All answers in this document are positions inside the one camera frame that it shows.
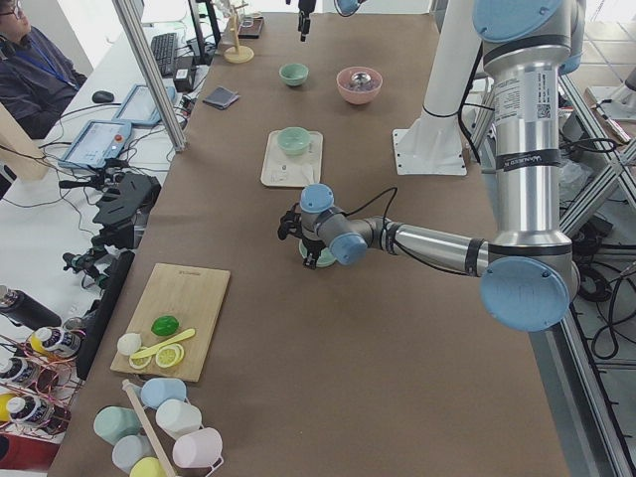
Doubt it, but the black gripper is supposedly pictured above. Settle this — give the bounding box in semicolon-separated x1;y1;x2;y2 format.
302;236;326;269
298;0;316;42

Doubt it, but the green bowl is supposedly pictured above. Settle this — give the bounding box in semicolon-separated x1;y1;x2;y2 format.
298;241;336;268
278;63;309;87
276;126;311;157

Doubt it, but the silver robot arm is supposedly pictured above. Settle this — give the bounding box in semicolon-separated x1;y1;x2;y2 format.
291;1;586;332

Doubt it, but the dark wooden tray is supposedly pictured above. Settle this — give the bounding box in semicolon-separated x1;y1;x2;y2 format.
238;17;264;39

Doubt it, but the wooden mug tree stand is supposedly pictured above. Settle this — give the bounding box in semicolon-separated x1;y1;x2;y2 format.
214;0;254;64

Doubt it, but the metal object in pink bowl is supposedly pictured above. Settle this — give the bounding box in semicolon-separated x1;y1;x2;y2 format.
348;71;376;92

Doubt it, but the pink bowl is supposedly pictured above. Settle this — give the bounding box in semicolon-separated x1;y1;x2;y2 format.
336;66;383;105

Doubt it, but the white spoon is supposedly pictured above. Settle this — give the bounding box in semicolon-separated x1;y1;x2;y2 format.
301;164;317;185

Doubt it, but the white rectangular tray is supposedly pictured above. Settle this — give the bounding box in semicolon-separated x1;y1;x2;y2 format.
260;130;324;188

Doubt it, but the grey folded cloth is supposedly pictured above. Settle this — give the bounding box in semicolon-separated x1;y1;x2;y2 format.
203;86;240;110

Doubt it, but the green bowl on tray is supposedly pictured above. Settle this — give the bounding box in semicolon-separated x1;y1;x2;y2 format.
276;126;311;157

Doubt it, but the black power adapter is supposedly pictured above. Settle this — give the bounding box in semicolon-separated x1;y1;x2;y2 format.
173;56;197;92

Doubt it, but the bamboo cutting board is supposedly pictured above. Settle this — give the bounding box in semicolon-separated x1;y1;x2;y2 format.
109;262;233;384

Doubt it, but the yellow spoon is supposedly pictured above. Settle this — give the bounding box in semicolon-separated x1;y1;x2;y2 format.
130;328;196;359

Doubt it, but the black keyboard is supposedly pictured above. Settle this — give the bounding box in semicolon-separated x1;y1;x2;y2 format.
150;33;177;78

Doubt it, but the green lime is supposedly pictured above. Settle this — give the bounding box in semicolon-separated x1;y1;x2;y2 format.
151;315;180;337

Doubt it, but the lemon slice right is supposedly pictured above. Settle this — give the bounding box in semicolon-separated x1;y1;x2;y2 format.
154;343;185;369

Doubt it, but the lemon slice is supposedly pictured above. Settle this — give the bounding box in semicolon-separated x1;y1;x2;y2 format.
154;343;185;369
128;356;152;370

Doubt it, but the far teach pendant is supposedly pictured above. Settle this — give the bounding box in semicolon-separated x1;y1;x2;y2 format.
112;83;161;127

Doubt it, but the teach pendant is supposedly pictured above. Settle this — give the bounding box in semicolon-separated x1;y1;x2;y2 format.
112;83;161;127
58;120;132;170

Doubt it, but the black teleoperation device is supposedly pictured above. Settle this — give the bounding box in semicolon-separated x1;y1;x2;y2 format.
59;168;161;249

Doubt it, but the white egg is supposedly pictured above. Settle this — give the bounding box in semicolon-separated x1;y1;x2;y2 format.
116;333;142;357

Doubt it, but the lemon slice left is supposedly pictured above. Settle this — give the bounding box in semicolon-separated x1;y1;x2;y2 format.
128;356;152;370

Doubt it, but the blue cup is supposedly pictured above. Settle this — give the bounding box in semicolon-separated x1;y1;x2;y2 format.
140;378;187;409

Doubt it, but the white cup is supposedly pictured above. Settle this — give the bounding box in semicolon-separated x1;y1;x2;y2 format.
155;398;202;439

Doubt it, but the pink cup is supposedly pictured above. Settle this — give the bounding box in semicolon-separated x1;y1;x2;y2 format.
172;427;224;469

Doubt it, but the black bar stand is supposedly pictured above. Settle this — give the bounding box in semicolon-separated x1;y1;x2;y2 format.
76;251;135;381

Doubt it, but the black computer mouse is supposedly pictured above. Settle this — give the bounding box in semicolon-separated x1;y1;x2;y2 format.
91;90;114;104

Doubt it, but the near teach pendant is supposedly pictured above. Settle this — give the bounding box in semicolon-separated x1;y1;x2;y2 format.
58;120;132;170

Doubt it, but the green cup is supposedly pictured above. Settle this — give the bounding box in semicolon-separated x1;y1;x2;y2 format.
93;406;141;445

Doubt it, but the grey cup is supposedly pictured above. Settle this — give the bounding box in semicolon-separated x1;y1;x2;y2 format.
111;435;154;474

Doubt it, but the yellow cup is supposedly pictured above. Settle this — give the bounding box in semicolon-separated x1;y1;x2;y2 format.
129;456;167;477

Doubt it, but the seated person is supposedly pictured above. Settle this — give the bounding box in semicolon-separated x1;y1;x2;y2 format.
1;1;87;139

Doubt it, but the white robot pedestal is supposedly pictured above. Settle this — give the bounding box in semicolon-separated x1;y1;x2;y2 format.
393;0;481;176

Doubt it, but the aluminium frame post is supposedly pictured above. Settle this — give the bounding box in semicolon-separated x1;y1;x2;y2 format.
112;0;186;153

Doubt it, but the wooden rack handle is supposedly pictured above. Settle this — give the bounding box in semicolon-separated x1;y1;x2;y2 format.
121;380;177;477

